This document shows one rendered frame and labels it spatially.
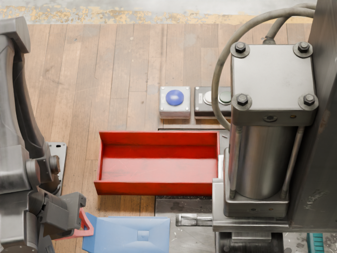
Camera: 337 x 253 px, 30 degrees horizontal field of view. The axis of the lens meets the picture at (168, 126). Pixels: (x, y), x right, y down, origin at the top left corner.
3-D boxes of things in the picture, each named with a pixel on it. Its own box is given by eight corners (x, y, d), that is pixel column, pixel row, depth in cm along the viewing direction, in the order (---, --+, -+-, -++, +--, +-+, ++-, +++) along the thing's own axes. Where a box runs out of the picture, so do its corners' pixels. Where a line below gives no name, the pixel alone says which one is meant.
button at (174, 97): (166, 94, 140) (165, 88, 138) (184, 94, 139) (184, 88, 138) (165, 109, 138) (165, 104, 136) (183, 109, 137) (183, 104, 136)
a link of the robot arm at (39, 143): (52, 187, 119) (13, 24, 103) (17, 193, 118) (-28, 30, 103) (54, 169, 124) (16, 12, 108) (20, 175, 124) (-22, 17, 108)
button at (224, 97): (218, 96, 139) (219, 91, 137) (231, 96, 139) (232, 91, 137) (218, 107, 137) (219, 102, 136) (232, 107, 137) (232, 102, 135)
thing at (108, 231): (88, 218, 117) (85, 212, 115) (170, 218, 116) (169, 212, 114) (83, 254, 114) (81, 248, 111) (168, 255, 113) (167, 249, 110)
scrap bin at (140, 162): (102, 144, 136) (98, 130, 130) (218, 145, 134) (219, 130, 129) (97, 195, 129) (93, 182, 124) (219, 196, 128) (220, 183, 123)
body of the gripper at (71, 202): (82, 230, 105) (52, 216, 99) (37, 240, 110) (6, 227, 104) (86, 194, 108) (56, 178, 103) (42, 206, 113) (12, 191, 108)
